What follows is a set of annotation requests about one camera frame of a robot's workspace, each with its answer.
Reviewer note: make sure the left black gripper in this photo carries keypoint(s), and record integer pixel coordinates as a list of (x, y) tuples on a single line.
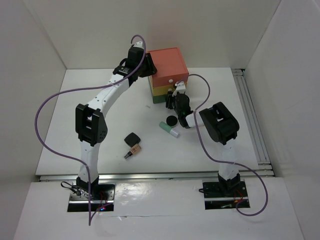
[(151, 70)]

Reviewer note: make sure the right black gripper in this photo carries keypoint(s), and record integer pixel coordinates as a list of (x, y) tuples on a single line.
[(176, 94)]

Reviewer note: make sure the black lid cream jar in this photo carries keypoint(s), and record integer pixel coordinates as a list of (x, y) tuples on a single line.
[(172, 121)]

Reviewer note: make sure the salmon top drawer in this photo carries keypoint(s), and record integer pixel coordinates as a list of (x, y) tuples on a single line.
[(158, 80)]

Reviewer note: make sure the three-drawer organizer box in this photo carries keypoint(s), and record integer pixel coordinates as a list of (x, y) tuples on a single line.
[(168, 61)]

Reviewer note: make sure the green cream tube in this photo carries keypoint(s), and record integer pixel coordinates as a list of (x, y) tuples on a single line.
[(169, 129)]

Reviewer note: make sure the green bottom drawer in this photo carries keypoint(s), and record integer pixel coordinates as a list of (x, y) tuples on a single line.
[(160, 99)]

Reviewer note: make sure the yellow drawer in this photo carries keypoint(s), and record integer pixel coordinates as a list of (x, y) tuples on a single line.
[(162, 90)]

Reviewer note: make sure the black square compact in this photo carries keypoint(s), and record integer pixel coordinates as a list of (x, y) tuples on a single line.
[(132, 139)]

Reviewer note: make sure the foundation bottle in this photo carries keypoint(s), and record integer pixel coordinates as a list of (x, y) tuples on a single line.
[(133, 151)]

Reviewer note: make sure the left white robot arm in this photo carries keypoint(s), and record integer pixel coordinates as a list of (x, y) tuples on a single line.
[(90, 124)]

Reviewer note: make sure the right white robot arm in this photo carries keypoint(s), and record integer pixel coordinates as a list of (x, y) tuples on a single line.
[(222, 128)]

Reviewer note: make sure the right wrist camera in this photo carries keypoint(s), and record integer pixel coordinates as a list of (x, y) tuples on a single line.
[(179, 88)]

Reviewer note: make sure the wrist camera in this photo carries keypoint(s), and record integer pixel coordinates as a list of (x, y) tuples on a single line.
[(139, 44), (179, 88)]

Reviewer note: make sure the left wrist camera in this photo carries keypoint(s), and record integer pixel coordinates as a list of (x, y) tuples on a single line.
[(139, 44)]

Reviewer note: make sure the aluminium side rail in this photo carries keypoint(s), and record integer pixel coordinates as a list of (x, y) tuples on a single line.
[(263, 160)]

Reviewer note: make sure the aluminium front rail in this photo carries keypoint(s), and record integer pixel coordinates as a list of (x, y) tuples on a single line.
[(136, 176)]

